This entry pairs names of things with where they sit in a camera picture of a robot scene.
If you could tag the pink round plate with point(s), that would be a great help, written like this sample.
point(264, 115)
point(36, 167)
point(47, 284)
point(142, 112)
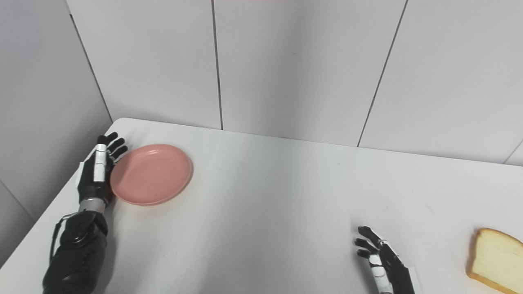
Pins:
point(151, 174)

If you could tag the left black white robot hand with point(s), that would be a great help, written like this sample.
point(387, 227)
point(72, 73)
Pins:
point(92, 185)

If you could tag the slice of white bread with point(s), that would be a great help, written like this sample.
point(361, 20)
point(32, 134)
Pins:
point(496, 261)

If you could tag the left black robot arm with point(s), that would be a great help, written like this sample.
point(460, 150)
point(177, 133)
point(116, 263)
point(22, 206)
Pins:
point(77, 253)

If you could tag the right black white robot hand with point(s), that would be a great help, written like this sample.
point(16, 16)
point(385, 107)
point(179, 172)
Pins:
point(390, 267)

